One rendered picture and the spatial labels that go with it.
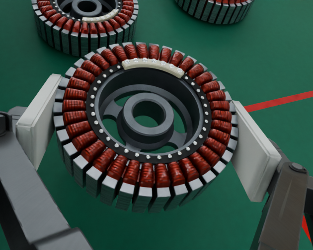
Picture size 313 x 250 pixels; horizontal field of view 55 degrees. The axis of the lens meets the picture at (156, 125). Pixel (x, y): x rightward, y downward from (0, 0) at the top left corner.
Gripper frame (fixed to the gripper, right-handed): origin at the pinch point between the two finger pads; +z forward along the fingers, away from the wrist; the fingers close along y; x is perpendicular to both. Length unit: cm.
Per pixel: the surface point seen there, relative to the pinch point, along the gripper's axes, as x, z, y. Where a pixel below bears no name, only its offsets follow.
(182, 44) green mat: 1.1, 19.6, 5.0
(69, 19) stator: 2.6, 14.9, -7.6
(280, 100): -2.1, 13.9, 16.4
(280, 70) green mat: 0.4, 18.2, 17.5
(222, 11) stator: 5.5, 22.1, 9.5
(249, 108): -3.0, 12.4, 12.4
